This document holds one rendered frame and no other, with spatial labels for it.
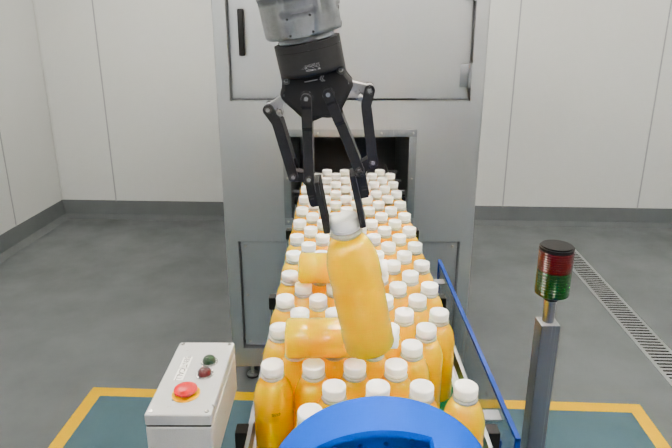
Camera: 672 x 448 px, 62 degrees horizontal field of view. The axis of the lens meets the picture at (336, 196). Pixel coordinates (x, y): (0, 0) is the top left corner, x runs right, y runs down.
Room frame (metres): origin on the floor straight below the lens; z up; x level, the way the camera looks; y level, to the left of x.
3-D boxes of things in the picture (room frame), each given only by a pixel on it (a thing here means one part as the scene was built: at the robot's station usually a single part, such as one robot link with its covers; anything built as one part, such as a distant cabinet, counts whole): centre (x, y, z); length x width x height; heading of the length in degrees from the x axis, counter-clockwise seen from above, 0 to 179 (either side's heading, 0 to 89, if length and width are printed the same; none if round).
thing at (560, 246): (0.97, -0.41, 1.18); 0.06 x 0.06 x 0.16
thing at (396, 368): (0.83, -0.10, 1.09); 0.04 x 0.04 x 0.02
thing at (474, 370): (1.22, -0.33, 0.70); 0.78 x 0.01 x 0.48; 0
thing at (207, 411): (0.80, 0.24, 1.05); 0.20 x 0.10 x 0.10; 0
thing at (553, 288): (0.97, -0.41, 1.18); 0.06 x 0.06 x 0.05
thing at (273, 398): (0.83, 0.11, 0.99); 0.07 x 0.07 x 0.18
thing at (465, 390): (0.77, -0.21, 1.09); 0.04 x 0.04 x 0.02
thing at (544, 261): (0.97, -0.41, 1.23); 0.06 x 0.06 x 0.04
